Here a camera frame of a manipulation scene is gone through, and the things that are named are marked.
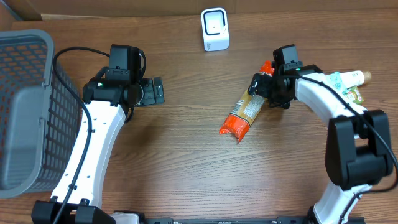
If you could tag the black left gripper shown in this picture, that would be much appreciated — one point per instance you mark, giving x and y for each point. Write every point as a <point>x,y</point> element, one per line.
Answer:
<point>148,92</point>

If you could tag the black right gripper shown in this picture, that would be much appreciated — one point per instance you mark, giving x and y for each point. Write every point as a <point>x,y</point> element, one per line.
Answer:
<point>264,84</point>

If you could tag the orange cracker package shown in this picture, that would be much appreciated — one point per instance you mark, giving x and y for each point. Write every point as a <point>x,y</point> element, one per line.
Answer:
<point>248,106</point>

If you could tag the teal tissue pack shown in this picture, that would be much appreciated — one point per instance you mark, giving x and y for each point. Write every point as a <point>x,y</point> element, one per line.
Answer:
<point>336,82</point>

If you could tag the white cream tube gold cap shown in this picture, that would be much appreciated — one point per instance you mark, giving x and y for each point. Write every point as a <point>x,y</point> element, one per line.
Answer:
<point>355,78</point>

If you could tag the green yellow drink pouch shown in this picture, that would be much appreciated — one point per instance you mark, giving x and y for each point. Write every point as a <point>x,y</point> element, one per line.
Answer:
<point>354,95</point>

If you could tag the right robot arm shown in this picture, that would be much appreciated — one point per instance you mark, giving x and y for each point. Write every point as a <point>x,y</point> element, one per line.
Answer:
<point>358,145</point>

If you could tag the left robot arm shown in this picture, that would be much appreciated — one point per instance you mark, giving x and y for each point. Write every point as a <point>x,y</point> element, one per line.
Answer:
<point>108,102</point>

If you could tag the white barcode scanner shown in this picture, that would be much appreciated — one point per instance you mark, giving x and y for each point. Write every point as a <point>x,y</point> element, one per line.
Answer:
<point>214,24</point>

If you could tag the grey plastic shopping basket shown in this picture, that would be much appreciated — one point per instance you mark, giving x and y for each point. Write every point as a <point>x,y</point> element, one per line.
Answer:
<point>39,117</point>

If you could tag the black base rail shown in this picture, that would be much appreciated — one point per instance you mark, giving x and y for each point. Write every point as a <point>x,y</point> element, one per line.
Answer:
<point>255,220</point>

